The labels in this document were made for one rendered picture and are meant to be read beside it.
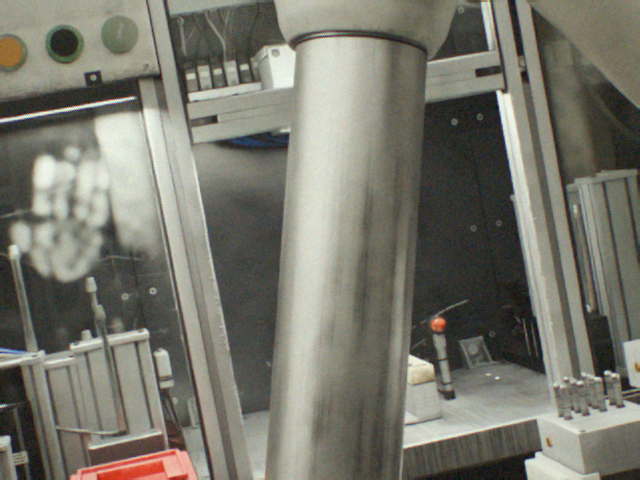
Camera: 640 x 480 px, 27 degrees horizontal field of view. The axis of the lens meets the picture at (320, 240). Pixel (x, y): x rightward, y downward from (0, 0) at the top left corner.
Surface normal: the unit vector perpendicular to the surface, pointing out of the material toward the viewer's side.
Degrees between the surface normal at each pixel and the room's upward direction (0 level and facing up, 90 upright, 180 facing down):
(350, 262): 82
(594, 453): 90
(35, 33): 90
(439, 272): 90
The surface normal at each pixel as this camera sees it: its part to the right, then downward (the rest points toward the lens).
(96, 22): 0.18, 0.02
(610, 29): -0.14, 0.67
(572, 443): -0.97, 0.18
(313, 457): -0.33, -0.12
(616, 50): -0.29, 0.75
